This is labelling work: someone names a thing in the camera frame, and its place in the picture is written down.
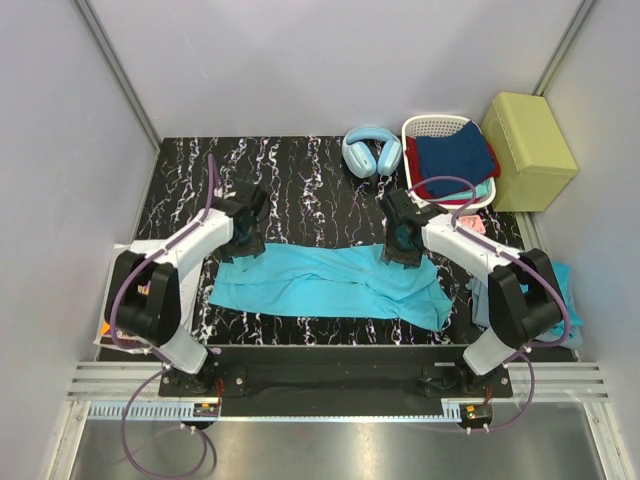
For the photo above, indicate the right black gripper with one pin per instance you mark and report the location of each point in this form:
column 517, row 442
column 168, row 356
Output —
column 389, row 252

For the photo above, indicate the turquoise t-shirt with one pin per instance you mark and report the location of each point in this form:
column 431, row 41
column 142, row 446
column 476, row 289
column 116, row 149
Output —
column 298, row 281

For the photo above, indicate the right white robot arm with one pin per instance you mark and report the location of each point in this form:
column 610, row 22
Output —
column 524, row 297

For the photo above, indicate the navy blue folded t-shirt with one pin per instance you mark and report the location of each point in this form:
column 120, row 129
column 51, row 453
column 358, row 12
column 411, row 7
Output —
column 464, row 155

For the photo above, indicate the pink cube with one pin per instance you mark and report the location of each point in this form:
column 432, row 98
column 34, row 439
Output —
column 473, row 222

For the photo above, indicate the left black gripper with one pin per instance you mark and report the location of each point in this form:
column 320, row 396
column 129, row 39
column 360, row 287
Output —
column 242, row 248

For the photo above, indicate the pile of teal t-shirts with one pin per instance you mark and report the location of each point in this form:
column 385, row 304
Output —
column 480, row 309

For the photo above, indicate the yellow-green storage box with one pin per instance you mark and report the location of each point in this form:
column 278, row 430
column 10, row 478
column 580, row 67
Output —
column 536, row 162

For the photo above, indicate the teal folded t-shirt in basket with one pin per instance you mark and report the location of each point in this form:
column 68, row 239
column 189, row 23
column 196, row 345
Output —
column 482, row 190

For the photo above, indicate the white paper sheets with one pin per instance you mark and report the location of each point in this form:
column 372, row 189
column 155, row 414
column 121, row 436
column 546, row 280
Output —
column 188, row 286

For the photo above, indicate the light blue headphones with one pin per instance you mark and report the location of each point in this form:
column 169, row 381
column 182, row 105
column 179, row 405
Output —
column 359, row 158

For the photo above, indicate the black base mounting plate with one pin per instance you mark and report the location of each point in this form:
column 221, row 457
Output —
column 341, row 381

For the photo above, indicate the aluminium rail frame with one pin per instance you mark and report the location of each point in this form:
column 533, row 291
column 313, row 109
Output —
column 105, row 390

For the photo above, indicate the white plastic laundry basket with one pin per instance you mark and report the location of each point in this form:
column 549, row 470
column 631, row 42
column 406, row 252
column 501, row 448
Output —
column 441, row 125

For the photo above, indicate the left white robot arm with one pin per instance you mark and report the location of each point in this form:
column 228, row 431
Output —
column 144, row 298

